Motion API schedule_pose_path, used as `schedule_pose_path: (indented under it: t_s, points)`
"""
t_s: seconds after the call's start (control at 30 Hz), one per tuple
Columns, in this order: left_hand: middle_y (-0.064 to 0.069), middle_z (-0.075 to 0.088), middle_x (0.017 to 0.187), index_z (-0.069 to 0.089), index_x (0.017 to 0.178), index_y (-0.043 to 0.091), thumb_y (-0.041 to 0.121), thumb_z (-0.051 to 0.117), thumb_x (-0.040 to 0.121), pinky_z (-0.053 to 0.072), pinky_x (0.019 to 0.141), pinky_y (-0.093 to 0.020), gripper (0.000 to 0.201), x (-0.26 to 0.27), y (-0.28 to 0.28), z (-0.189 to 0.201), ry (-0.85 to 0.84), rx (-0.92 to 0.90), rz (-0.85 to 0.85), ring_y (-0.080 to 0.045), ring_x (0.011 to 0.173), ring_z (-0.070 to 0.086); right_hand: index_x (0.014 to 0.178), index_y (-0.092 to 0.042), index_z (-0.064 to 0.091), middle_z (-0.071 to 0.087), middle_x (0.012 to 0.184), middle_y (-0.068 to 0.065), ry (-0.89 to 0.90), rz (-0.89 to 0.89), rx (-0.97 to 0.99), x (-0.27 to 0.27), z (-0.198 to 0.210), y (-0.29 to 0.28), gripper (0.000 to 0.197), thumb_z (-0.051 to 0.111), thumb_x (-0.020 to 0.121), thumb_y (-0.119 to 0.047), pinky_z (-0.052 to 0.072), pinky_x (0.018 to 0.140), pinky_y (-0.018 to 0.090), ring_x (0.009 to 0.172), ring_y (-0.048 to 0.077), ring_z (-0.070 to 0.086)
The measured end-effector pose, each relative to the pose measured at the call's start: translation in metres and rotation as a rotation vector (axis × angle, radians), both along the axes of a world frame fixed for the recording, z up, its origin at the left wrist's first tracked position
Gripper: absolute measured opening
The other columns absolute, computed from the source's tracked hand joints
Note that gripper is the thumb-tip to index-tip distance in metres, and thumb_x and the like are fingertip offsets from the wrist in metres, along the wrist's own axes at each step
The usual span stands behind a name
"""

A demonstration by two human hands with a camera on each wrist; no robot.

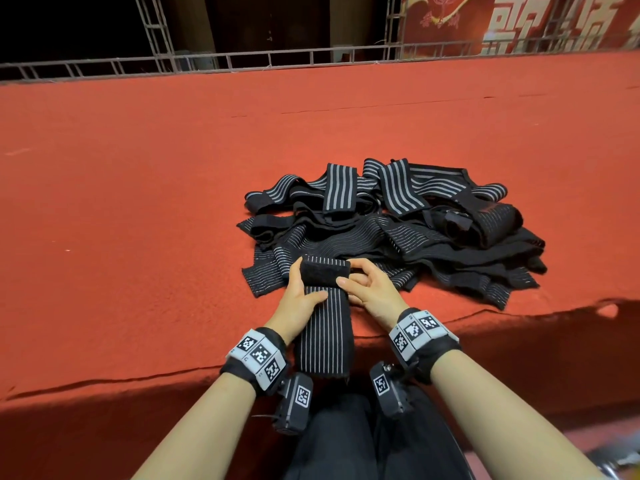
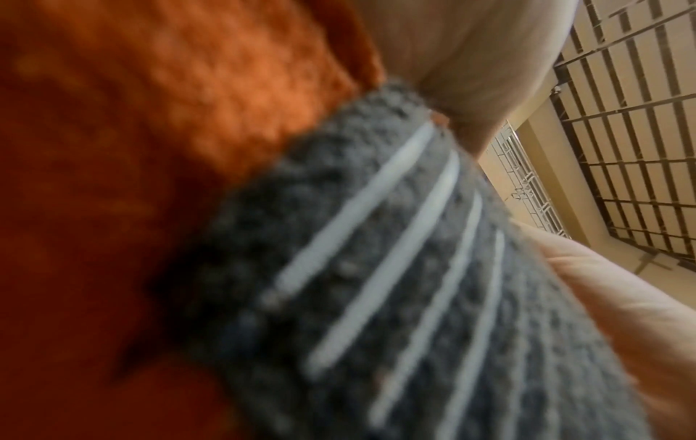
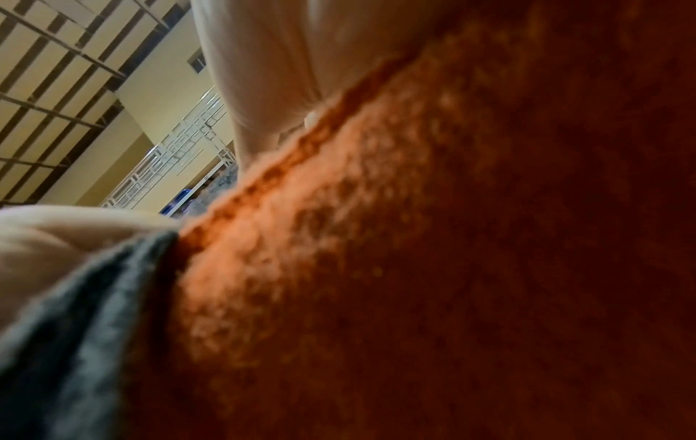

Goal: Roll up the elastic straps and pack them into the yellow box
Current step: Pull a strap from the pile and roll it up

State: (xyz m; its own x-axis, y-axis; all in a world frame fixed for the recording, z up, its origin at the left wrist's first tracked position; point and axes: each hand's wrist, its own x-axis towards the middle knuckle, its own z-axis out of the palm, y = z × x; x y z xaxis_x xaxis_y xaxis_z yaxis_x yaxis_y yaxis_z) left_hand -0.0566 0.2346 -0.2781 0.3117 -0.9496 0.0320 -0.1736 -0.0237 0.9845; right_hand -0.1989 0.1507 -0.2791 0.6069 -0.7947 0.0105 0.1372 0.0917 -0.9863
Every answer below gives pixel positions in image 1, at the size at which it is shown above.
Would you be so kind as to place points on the metal railing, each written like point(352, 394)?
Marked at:
point(250, 61)

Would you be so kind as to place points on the red banner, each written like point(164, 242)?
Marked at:
point(520, 20)

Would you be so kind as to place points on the metal truss column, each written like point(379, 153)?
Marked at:
point(394, 25)
point(153, 30)

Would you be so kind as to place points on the black trousers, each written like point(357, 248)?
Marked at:
point(350, 445)

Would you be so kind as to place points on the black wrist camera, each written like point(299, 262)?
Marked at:
point(388, 387)
point(293, 400)

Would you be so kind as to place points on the person's right forearm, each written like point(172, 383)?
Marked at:
point(510, 425)

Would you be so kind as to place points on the person's left hand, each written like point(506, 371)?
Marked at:
point(293, 307)

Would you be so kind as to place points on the person's left forearm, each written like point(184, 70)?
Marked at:
point(195, 435)

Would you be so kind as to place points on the grey metal stand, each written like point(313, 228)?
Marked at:
point(618, 463)

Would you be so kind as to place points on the person's right hand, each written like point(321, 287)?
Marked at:
point(375, 295)

